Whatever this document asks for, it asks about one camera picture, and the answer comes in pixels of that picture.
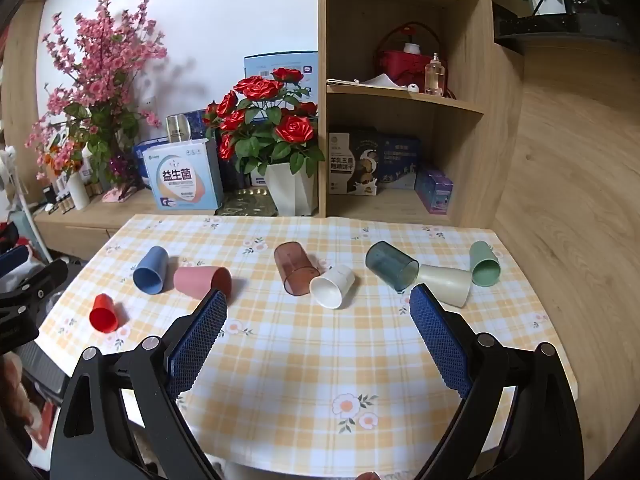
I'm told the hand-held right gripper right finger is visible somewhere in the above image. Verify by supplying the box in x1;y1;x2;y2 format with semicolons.
409;282;587;480

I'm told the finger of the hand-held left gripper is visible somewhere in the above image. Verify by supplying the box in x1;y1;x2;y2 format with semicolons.
0;245;30;280
0;259;69;358

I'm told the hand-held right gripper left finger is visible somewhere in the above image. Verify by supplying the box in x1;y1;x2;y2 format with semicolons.
49;287;229;480

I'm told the cream cup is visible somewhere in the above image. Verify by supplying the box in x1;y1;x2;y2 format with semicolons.
416;263;473;309

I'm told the pink cup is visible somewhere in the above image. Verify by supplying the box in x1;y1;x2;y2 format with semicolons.
173;265;233;307

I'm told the small red cup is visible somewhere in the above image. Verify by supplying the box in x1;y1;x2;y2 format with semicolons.
89;293;121;333

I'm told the green cup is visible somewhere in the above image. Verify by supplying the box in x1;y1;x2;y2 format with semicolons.
468;240;501;288

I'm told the blue cup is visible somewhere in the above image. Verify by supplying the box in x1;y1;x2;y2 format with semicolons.
132;246;171;295

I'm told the dark teal transparent cup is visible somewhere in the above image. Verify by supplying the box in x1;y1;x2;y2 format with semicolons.
364;240;420;293

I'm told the white cup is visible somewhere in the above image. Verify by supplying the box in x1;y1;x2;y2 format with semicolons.
308;264;357;310

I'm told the brown transparent cup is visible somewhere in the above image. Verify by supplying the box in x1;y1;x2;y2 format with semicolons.
273;241;321;296

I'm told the low wooden cabinet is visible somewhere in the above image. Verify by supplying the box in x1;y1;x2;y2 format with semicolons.
31;187;327;262

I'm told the row of small bottles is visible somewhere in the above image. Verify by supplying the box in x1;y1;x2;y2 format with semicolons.
37;184;69;216

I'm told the pink packet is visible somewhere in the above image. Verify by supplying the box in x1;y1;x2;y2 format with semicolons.
102;184;139;204

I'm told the yellow checkered floral tablecloth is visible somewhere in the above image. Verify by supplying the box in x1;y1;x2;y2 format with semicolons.
37;213;579;480

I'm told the gold embossed tray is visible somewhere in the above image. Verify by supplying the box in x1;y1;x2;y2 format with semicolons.
218;189;277;218

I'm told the purple box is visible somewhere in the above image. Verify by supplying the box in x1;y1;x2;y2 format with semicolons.
413;164;455;217

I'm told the white and blue carton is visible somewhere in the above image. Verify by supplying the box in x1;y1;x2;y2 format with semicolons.
141;138;224;211

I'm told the dark blue night-sky box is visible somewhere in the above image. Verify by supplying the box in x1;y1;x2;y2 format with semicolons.
375;132;421;191

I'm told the wooden shelf unit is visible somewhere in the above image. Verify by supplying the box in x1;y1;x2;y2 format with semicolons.
317;0;527;229

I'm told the white and black biscuit box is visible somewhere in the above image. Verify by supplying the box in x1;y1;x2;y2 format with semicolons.
328;127;380;196

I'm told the pink artificial blossom plant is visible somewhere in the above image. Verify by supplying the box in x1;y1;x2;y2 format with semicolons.
24;0;169;197

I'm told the metallic can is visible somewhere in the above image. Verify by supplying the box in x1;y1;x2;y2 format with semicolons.
165;114;191;144

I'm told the dark blue starry box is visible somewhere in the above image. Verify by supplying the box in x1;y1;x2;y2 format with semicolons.
188;109;221;142

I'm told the red rose plant white pot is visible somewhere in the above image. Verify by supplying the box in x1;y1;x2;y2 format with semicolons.
203;67;326;218

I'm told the clear perfume bottle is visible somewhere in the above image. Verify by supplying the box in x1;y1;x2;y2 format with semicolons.
423;52;446;97

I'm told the white folded cloth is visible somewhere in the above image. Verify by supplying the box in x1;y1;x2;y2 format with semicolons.
327;73;407;91

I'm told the red basket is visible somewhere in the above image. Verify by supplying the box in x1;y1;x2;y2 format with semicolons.
374;22;444;89

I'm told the large blue white box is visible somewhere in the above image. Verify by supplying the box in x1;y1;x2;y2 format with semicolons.
243;51;320;127

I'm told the black speckled countertop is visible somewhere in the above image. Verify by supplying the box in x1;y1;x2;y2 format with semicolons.
492;7;640;59

